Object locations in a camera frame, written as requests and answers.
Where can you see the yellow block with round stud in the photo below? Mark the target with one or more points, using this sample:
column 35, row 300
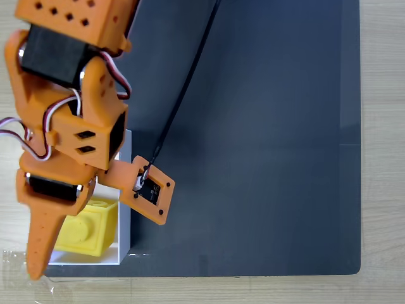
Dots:
column 95, row 228

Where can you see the white open box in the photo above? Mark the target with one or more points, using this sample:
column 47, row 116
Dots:
column 125, row 234

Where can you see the clear tape patch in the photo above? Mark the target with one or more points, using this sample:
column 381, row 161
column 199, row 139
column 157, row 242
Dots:
column 14, row 278

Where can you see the dark grey table mat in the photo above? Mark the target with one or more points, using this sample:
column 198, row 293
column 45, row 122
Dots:
column 253, row 158

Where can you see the orange camera mount with board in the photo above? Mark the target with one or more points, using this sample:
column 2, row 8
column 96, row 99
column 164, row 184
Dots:
column 126, row 180

